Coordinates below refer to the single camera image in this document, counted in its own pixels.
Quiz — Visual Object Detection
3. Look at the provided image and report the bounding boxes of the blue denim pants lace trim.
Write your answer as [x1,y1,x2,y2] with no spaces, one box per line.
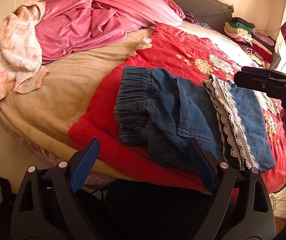
[114,66,275,172]

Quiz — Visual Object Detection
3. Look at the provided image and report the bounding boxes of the white orange checked towel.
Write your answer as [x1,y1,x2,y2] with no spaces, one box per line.
[0,1,48,101]

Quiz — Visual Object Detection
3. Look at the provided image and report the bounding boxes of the pink bed sheet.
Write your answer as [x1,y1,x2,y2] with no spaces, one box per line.
[35,0,185,64]

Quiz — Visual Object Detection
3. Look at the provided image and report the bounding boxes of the striped purple pillow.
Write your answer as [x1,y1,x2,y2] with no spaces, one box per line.
[183,11,212,29]

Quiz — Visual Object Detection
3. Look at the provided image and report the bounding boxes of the beige bed cover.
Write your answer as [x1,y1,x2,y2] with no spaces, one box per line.
[0,21,233,183]

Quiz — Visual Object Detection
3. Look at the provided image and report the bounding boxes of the grey padded headboard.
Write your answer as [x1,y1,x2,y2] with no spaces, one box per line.
[172,0,234,33]

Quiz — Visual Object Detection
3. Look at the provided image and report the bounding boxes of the white wire basket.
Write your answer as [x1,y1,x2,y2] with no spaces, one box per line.
[269,188,286,219]

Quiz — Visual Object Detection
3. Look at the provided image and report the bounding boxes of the red floral blanket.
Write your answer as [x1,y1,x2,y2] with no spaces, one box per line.
[68,24,286,192]

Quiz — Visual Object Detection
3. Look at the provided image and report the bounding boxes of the stack of folded clothes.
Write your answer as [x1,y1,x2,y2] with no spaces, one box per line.
[223,17,281,69]

